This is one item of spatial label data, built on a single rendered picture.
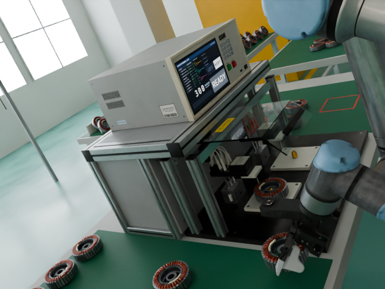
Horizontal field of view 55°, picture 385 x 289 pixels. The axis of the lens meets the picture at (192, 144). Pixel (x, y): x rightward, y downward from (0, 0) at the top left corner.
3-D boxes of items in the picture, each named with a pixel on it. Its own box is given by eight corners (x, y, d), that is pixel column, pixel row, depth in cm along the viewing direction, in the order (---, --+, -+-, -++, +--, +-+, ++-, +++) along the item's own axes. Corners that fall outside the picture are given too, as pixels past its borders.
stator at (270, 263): (315, 243, 93) (311, 232, 92) (300, 277, 85) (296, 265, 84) (274, 239, 100) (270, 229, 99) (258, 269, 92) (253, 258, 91)
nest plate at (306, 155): (321, 148, 140) (320, 145, 140) (309, 170, 130) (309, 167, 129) (283, 150, 149) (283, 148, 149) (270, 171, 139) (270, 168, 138)
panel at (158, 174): (258, 137, 170) (238, 77, 159) (183, 233, 123) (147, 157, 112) (255, 137, 170) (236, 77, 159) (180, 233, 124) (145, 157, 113)
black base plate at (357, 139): (368, 135, 141) (367, 129, 140) (326, 253, 96) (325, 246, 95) (258, 143, 170) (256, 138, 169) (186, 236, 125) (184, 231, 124)
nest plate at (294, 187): (302, 185, 123) (301, 182, 123) (287, 213, 113) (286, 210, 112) (261, 184, 132) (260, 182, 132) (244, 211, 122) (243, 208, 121)
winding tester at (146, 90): (251, 70, 143) (235, 17, 135) (195, 121, 112) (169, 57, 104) (175, 86, 166) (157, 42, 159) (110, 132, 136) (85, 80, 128)
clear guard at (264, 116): (313, 114, 112) (308, 97, 110) (287, 155, 96) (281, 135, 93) (223, 124, 132) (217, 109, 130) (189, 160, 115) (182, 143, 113)
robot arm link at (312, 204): (299, 192, 75) (311, 170, 81) (294, 207, 78) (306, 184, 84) (336, 209, 72) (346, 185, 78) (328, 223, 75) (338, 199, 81)
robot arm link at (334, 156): (357, 170, 65) (313, 148, 69) (336, 211, 72) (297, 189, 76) (372, 150, 70) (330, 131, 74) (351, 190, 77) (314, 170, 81)
